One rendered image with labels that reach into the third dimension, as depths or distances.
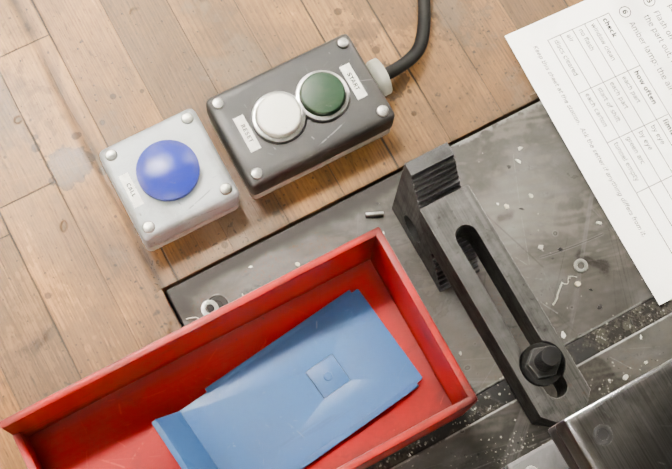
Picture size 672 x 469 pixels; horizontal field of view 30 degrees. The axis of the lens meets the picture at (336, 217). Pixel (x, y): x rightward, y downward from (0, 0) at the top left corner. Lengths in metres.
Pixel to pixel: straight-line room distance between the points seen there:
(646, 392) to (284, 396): 0.28
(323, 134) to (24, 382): 0.24
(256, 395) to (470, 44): 0.28
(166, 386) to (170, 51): 0.23
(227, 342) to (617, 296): 0.25
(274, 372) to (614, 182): 0.26
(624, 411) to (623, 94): 0.36
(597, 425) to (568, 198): 0.31
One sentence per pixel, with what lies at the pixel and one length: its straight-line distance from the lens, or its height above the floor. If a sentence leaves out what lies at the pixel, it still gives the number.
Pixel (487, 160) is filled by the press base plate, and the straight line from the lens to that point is 0.85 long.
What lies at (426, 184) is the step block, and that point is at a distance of 0.75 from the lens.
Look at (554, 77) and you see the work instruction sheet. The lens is 0.87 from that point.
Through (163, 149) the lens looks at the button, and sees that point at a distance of 0.80.
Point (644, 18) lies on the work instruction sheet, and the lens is 0.91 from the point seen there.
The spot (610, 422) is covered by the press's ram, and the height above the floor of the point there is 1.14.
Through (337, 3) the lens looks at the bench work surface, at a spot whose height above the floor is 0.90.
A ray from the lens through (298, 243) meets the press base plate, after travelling 0.82.
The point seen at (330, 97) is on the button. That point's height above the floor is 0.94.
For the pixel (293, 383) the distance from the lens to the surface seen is 0.79.
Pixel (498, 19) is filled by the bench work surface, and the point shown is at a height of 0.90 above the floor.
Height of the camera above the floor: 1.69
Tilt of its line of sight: 73 degrees down
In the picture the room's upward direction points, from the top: 8 degrees clockwise
